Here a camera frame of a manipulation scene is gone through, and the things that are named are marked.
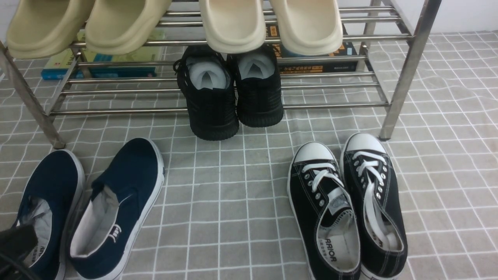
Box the black canvas lace-up shoe left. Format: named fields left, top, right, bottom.
left=288, top=142, right=361, bottom=280

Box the black knit sneaker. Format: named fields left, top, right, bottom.
left=173, top=45, right=239, bottom=141
left=226, top=44, right=284, bottom=128

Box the yellow-green foam slipper left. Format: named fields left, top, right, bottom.
left=6, top=0, right=95, bottom=59

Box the yellow-green foam slipper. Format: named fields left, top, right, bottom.
left=85, top=0, right=172, bottom=55
left=6, top=0, right=95, bottom=59

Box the yellow-green foam slipper right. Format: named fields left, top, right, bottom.
left=85, top=0, right=172, bottom=55

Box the black knit sneaker right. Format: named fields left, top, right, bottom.
left=226, top=44, right=284, bottom=128

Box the black knit sneaker left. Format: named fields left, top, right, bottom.
left=173, top=45, right=239, bottom=141

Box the navy slip-on shoe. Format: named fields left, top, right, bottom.
left=14, top=149, right=85, bottom=280
left=67, top=138, right=165, bottom=280

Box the cream foam slipper right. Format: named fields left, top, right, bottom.
left=270, top=0, right=343, bottom=56

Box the grey grid pattern floor mat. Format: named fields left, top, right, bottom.
left=0, top=30, right=498, bottom=280

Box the cream foam slipper left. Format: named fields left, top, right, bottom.
left=199, top=0, right=266, bottom=54

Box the black canvas lace-up shoe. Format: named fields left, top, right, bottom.
left=340, top=133, right=409, bottom=280
left=288, top=142, right=361, bottom=280

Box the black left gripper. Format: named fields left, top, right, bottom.
left=0, top=224, right=39, bottom=280

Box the stainless steel shoe rack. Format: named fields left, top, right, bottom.
left=1, top=0, right=441, bottom=149

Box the green and blue book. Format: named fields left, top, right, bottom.
left=40, top=30, right=166, bottom=81

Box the black canvas lace-up shoe right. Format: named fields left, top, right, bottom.
left=340, top=133, right=409, bottom=280

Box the cream foam slipper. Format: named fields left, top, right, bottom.
left=270, top=0, right=343, bottom=56
left=199, top=0, right=266, bottom=54

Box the black and orange book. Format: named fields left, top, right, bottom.
left=272, top=36, right=361, bottom=74

